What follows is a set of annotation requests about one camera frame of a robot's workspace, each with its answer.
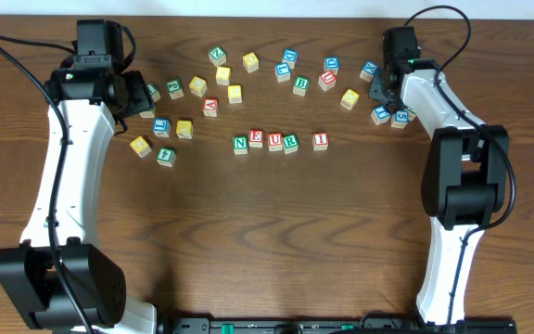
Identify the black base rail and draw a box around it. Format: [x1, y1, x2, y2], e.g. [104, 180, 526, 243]
[158, 315, 517, 334]

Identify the yellow block beside L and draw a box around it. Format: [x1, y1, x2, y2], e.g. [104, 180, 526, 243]
[176, 120, 194, 139]

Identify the blue X block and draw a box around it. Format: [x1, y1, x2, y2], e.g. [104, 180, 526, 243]
[360, 61, 378, 83]

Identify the blue D block left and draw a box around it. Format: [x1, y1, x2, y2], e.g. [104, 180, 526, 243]
[282, 48, 299, 70]

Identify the green Z block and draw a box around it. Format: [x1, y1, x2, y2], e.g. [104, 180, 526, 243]
[209, 46, 227, 67]

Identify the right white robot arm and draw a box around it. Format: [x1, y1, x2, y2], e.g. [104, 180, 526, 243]
[369, 26, 511, 332]

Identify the green 4 block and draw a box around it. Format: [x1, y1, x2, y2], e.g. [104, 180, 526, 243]
[157, 148, 176, 167]

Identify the yellow S block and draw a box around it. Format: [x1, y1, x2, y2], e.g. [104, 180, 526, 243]
[215, 66, 231, 86]

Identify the red I block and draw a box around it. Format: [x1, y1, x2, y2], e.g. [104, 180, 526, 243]
[312, 132, 329, 151]

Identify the green R block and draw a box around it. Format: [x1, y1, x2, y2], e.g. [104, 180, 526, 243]
[283, 134, 299, 154]

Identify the blue L block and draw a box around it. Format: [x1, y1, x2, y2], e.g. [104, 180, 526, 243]
[153, 119, 171, 137]

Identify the green 7 block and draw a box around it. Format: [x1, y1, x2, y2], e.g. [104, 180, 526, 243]
[147, 83, 161, 103]

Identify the red E block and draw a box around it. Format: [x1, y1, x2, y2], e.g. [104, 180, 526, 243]
[248, 129, 264, 148]

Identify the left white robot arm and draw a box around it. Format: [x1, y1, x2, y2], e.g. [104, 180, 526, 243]
[0, 19, 163, 333]

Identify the yellow C block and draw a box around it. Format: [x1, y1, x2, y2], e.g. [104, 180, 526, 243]
[130, 135, 152, 158]

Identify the green N block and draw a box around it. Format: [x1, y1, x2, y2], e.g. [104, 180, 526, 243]
[233, 135, 248, 155]

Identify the blue d block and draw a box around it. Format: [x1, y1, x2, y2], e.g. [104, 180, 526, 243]
[282, 48, 299, 70]
[324, 57, 340, 75]

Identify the green V block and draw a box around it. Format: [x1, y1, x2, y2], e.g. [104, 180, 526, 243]
[139, 108, 156, 119]

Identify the green B block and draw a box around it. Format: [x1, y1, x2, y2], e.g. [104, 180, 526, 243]
[293, 75, 310, 96]

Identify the blue T block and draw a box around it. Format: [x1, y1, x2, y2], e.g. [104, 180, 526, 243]
[371, 105, 391, 125]

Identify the yellow O block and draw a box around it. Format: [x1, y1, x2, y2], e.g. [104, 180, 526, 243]
[189, 76, 208, 97]

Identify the blue 5 block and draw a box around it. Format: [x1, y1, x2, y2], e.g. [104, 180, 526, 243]
[391, 109, 410, 129]

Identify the blue D block right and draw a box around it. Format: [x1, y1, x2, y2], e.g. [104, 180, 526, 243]
[324, 57, 340, 75]

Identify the red u block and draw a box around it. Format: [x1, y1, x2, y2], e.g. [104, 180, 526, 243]
[318, 71, 337, 92]
[267, 133, 283, 152]

